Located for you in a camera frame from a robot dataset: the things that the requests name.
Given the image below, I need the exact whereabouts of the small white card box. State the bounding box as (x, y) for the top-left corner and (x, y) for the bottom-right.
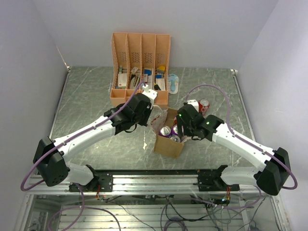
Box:
(155, 78), (166, 91)

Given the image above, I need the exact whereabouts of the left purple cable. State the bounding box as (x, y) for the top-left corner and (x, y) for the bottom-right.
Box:
(20, 81), (148, 192)

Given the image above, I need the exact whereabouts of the blue packaged razor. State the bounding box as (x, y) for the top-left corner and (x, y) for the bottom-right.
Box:
(167, 74), (179, 94)

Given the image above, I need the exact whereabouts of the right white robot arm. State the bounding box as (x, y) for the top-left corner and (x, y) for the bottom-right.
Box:
(177, 103), (291, 195)

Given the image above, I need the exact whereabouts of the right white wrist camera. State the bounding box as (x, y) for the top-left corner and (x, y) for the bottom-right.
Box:
(187, 100), (199, 112)

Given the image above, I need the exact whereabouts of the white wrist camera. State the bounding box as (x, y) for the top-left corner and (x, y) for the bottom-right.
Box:
(187, 100), (199, 112)
(141, 83), (158, 105)

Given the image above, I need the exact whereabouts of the patterned canvas tote bag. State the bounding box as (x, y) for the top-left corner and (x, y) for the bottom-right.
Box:
(150, 108), (189, 158)

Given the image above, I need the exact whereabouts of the purple fanta can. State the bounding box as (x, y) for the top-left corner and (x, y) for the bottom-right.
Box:
(169, 135), (181, 143)
(158, 125), (172, 138)
(171, 124), (179, 136)

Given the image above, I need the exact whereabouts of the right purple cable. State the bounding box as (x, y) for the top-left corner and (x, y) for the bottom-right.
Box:
(184, 84), (298, 191)

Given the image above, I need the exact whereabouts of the red cola can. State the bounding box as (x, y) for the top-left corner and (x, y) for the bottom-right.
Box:
(198, 98), (210, 117)

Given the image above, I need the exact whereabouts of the white stationery box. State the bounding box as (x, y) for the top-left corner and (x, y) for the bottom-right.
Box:
(117, 73), (127, 89)

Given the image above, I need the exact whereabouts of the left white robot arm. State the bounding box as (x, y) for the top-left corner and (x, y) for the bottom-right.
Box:
(33, 90), (157, 191)

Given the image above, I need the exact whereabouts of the purple cable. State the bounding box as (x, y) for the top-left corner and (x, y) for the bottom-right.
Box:
(184, 84), (298, 191)
(20, 81), (148, 192)

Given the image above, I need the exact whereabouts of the green white glue stick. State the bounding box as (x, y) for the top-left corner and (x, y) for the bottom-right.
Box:
(118, 65), (123, 74)

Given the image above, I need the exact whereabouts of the peach plastic file organizer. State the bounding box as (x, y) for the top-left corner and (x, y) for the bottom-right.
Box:
(110, 32), (171, 109)

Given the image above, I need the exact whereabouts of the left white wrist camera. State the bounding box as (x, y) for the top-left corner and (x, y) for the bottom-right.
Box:
(141, 83), (158, 105)

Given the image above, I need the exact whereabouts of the aluminium mounting rail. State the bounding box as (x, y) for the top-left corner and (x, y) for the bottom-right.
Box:
(23, 169), (280, 195)

